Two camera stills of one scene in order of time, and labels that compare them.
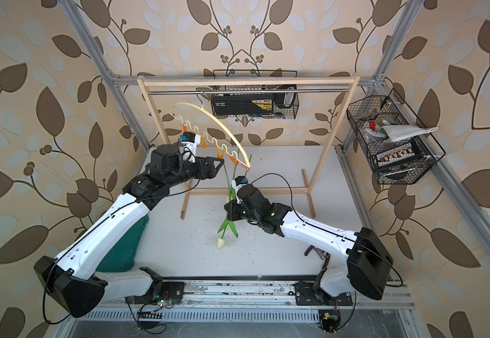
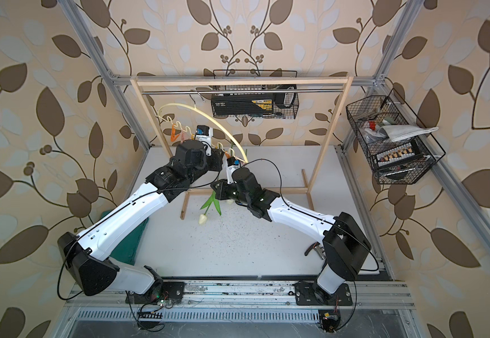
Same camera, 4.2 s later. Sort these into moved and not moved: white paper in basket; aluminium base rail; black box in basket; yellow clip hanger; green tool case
Moved: yellow clip hanger
Not moved: black box in basket; white paper in basket; aluminium base rail; green tool case
